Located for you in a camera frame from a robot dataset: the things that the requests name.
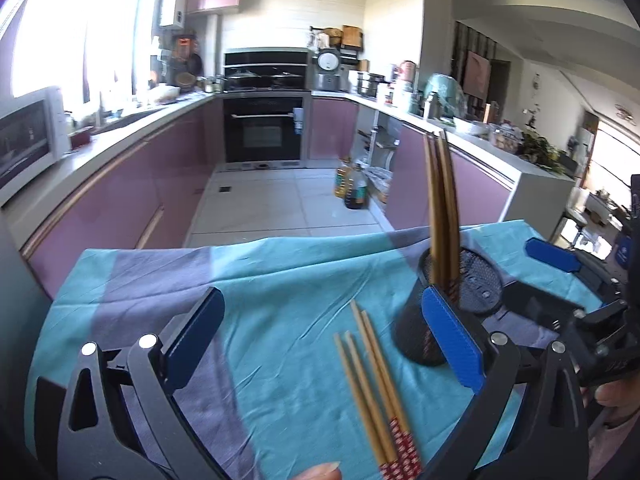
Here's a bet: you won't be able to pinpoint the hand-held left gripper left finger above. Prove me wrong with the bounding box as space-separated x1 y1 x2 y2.
60 286 226 480

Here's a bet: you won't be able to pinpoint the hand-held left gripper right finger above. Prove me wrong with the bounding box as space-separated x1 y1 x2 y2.
421 285 591 480

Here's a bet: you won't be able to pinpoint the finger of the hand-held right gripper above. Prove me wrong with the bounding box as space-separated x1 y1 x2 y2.
525 237 608 286
500 280 586 331

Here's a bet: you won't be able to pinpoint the black mesh utensil holder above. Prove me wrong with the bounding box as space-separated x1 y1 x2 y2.
392 247 503 367

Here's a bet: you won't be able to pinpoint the person's right forearm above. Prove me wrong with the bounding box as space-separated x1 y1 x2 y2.
589 412 640 480

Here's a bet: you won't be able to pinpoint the hanging pans and utensils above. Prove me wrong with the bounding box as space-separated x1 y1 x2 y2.
155 32 206 88

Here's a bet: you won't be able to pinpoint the person's right hand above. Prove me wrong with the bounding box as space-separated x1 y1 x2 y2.
595 380 640 423

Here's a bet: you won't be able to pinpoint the person's left hand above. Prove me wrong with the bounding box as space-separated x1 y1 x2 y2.
299 461 343 480

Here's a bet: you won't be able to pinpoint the teal and grey tablecloth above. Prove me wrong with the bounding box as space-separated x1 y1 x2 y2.
25 219 606 480

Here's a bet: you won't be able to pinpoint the pink peninsula base cabinet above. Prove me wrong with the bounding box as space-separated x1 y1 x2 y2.
310 91 576 233

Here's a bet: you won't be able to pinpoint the leafy green plant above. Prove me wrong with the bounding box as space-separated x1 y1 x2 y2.
520 132 571 176

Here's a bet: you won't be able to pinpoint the clear egg box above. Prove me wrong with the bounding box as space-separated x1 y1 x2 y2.
490 127 526 153

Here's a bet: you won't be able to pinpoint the long pink base cabinet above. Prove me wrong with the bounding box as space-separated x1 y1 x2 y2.
20 95 223 301

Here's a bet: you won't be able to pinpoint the clear plastic bag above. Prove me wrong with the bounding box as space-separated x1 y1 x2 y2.
365 169 393 203

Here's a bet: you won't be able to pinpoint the dark cooking oil bottle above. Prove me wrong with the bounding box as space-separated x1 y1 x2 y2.
344 164 370 210

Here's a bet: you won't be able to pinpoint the yellow cooking oil bottle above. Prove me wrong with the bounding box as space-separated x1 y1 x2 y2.
334 160 353 200

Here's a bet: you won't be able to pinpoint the green mesh food cover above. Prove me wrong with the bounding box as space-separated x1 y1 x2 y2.
425 73 466 121

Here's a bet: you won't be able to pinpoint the black built-in oven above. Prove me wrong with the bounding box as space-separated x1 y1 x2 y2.
222 96 306 163

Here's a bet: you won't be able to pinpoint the kitchen sink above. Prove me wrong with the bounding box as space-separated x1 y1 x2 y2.
100 107 166 128

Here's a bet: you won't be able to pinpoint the steel stock pot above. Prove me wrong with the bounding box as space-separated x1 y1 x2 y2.
357 72 387 98

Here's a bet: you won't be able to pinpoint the white casserole pot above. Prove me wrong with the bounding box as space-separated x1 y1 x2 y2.
147 84 182 103

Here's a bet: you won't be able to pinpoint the white microwave oven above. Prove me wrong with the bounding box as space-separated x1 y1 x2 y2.
0 86 71 206

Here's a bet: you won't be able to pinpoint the black integrated stove hood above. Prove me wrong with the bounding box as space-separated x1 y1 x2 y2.
222 47 313 93

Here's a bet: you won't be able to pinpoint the grey rice cooker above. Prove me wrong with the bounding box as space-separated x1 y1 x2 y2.
312 47 346 92

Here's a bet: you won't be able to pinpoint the kitchen window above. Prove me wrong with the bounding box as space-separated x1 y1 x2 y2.
10 0 161 101

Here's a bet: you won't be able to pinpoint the white water heater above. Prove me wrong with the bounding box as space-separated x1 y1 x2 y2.
160 0 188 28

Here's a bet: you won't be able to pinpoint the wall painting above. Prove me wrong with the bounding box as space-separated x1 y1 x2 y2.
464 51 491 101

